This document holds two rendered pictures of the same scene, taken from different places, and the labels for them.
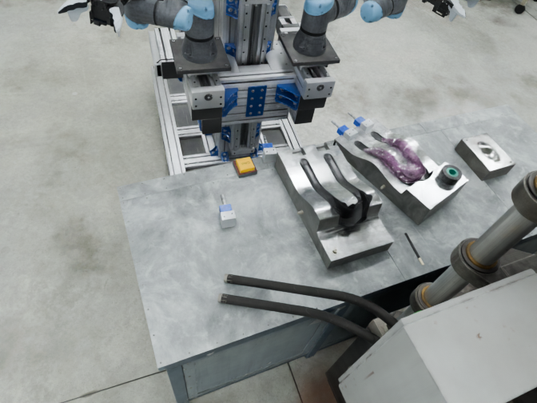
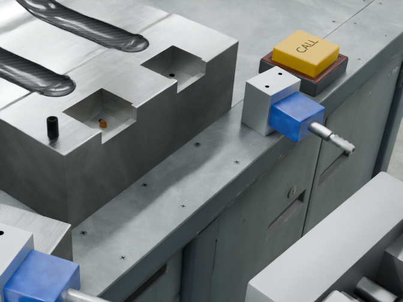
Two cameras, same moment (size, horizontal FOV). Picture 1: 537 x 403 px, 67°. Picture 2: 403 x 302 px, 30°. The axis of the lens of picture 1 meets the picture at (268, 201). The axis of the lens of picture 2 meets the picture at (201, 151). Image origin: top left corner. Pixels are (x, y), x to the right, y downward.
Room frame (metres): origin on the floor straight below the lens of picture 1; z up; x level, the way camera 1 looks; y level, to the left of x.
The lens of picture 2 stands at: (1.76, -0.33, 1.29)
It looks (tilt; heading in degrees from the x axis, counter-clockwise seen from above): 38 degrees down; 154
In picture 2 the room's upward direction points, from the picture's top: 5 degrees clockwise
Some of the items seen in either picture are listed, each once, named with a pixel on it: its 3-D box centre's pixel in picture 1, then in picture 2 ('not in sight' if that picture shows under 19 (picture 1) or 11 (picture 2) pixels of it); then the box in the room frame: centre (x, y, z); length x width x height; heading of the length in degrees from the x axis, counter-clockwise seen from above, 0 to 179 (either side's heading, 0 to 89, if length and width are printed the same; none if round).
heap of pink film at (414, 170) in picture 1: (398, 156); not in sight; (1.25, -0.49, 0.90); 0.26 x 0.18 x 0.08; 48
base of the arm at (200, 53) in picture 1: (199, 41); not in sight; (1.47, 0.41, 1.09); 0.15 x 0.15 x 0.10
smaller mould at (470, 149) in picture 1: (483, 156); not in sight; (1.42, -0.92, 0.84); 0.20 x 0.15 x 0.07; 31
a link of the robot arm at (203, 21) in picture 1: (196, 14); not in sight; (1.47, 0.41, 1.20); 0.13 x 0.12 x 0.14; 89
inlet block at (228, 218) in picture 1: (225, 209); not in sight; (0.86, 0.15, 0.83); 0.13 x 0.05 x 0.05; 24
